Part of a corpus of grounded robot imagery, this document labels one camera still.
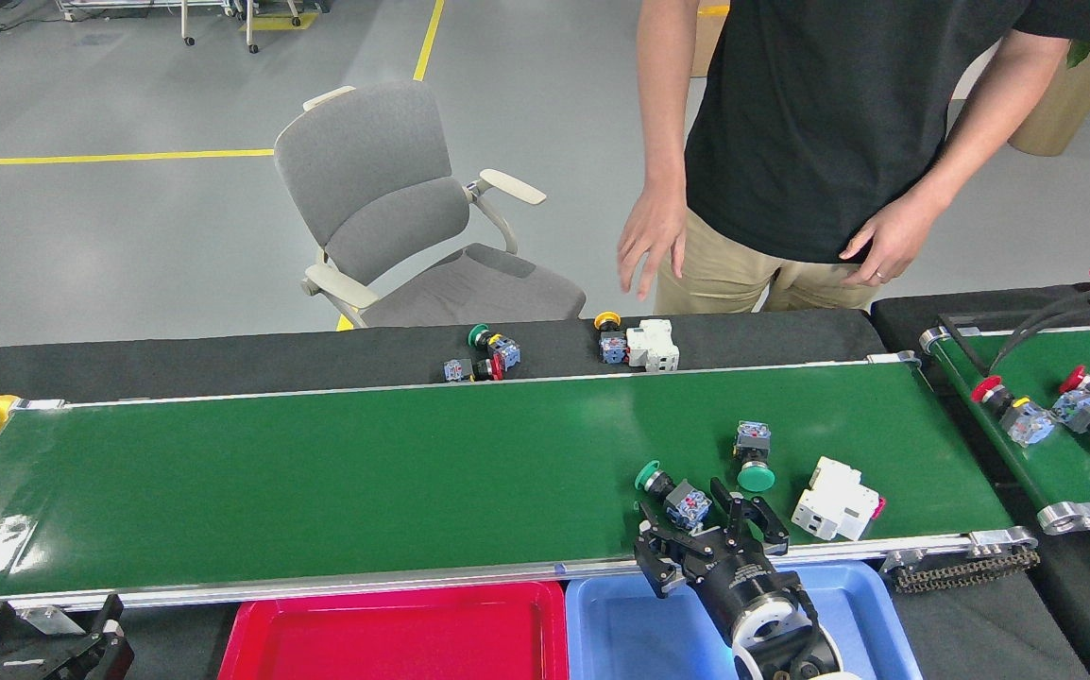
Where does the green conveyor with black guide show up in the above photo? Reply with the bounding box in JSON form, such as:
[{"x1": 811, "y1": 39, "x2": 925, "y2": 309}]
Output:
[{"x1": 920, "y1": 316, "x2": 1090, "y2": 536}]

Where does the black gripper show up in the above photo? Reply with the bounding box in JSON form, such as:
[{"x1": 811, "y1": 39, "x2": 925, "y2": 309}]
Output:
[{"x1": 635, "y1": 477, "x2": 799, "y2": 632}]

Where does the grey office chair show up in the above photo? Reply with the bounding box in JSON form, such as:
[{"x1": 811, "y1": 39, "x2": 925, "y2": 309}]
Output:
[{"x1": 273, "y1": 79, "x2": 588, "y2": 330}]

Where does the person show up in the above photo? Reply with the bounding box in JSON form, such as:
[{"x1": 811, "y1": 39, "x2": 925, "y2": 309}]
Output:
[{"x1": 638, "y1": 0, "x2": 1090, "y2": 317}]

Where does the blue plastic tray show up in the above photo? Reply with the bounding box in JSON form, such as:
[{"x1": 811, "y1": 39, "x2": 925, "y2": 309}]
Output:
[{"x1": 565, "y1": 562, "x2": 924, "y2": 680}]

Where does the brown cardboard box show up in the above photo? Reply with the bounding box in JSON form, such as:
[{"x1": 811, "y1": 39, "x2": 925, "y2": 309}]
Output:
[{"x1": 691, "y1": 0, "x2": 730, "y2": 78}]

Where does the person's right hand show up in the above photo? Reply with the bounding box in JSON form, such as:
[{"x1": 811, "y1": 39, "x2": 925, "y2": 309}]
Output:
[{"x1": 617, "y1": 179, "x2": 690, "y2": 303}]

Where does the person's left hand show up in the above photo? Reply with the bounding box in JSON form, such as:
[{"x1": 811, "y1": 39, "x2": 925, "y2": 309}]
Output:
[{"x1": 838, "y1": 194, "x2": 945, "y2": 289}]

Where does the red plastic tray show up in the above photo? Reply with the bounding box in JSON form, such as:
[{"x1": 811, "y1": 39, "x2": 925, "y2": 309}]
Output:
[{"x1": 217, "y1": 580, "x2": 569, "y2": 680}]

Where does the black drive chain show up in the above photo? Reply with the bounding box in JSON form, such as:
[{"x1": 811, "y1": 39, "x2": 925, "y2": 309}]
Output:
[{"x1": 890, "y1": 548, "x2": 1043, "y2": 594}]

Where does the black guide bracket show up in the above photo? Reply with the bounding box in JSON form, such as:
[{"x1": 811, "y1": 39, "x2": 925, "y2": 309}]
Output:
[{"x1": 939, "y1": 283, "x2": 1090, "y2": 376}]

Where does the tan plant pot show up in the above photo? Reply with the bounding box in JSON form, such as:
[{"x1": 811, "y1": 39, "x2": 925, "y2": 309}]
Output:
[{"x1": 1008, "y1": 42, "x2": 1090, "y2": 158}]

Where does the white wheeled stand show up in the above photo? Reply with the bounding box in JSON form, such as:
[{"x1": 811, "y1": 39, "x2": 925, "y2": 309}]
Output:
[{"x1": 59, "y1": 0, "x2": 305, "y2": 54}]

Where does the long green conveyor belt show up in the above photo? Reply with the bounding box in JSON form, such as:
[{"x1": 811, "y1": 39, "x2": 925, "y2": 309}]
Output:
[{"x1": 0, "y1": 351, "x2": 1042, "y2": 620}]

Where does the yellow push button switch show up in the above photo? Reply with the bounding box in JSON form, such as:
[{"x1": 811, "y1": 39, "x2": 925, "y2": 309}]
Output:
[{"x1": 593, "y1": 312, "x2": 629, "y2": 366}]

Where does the red push button switch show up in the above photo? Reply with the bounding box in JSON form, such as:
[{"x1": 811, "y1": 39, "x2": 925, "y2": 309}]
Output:
[
  {"x1": 443, "y1": 352, "x2": 507, "y2": 383},
  {"x1": 970, "y1": 375, "x2": 1057, "y2": 448},
  {"x1": 1051, "y1": 365, "x2": 1090, "y2": 431}
]

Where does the white circuit breaker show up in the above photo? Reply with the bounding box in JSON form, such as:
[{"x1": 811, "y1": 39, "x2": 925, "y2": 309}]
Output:
[
  {"x1": 626, "y1": 319, "x2": 681, "y2": 373},
  {"x1": 791, "y1": 456, "x2": 887, "y2": 543}
]

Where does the green mushroom push button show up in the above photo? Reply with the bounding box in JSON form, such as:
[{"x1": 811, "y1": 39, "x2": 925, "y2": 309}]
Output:
[{"x1": 732, "y1": 421, "x2": 777, "y2": 494}]

